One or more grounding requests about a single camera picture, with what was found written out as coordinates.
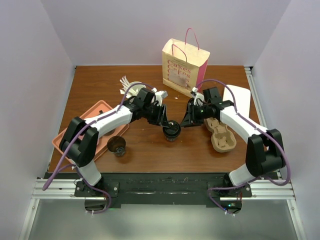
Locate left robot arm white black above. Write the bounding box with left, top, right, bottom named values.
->
left=59, top=87, right=171, bottom=196

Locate paper bag with pink handles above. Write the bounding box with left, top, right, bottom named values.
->
left=162, top=27, right=210, bottom=97

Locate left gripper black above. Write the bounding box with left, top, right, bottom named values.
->
left=142, top=104, right=168, bottom=129

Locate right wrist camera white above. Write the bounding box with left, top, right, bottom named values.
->
left=190, top=87, right=205, bottom=106

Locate brown pulp cup carrier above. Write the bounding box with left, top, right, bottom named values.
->
left=204, top=117, right=237, bottom=153

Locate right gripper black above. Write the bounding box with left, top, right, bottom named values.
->
left=179, top=102, right=211, bottom=128

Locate white cylindrical holder cup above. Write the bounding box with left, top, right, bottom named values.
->
left=126, top=81, right=146, bottom=99

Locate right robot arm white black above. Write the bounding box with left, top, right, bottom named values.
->
left=180, top=85, right=289, bottom=197

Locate white rectangular plate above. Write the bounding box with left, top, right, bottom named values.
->
left=227, top=84, right=251, bottom=118

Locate dark translucent plastic cup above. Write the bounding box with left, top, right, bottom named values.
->
left=106, top=135, right=126, bottom=157

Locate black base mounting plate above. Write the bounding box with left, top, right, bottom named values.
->
left=74, top=172, right=251, bottom=210

